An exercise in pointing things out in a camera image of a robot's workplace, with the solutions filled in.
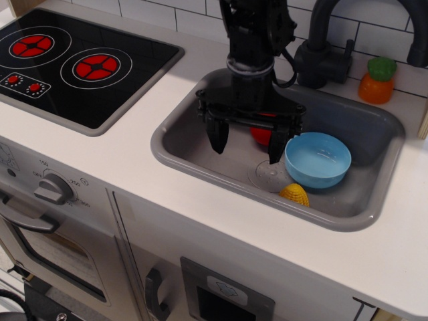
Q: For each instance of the red toy tomato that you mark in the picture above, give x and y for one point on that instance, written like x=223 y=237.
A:
x=262 y=134

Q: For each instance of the grey cabinet door handle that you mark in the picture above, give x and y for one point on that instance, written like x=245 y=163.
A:
x=158 y=310

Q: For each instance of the light blue plastic bowl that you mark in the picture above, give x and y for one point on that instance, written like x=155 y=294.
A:
x=317 y=160

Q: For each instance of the grey oven door handle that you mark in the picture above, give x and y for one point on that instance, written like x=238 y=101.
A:
x=42 y=224

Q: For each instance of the grey toy sink basin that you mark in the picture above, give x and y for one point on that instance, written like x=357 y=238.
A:
x=373 y=136

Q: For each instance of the black toy stovetop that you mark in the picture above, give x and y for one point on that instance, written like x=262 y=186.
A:
x=81 y=75

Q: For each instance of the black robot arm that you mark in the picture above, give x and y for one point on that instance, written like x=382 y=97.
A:
x=258 y=32

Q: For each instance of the grey oven dial knob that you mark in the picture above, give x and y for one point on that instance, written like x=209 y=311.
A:
x=54 y=189

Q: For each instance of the yellow toy corn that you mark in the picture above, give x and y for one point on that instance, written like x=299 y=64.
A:
x=295 y=193

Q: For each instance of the grey dishwasher control panel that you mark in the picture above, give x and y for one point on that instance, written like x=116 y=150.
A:
x=211 y=296

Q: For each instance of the orange toy carrot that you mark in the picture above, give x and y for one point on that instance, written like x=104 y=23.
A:
x=377 y=85

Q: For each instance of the white toy oven door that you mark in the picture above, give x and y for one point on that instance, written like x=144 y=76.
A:
x=79 y=260

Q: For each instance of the dark grey toy faucet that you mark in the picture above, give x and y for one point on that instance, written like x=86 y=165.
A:
x=316 y=63

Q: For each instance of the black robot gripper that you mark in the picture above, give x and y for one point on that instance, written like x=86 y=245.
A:
x=250 y=101

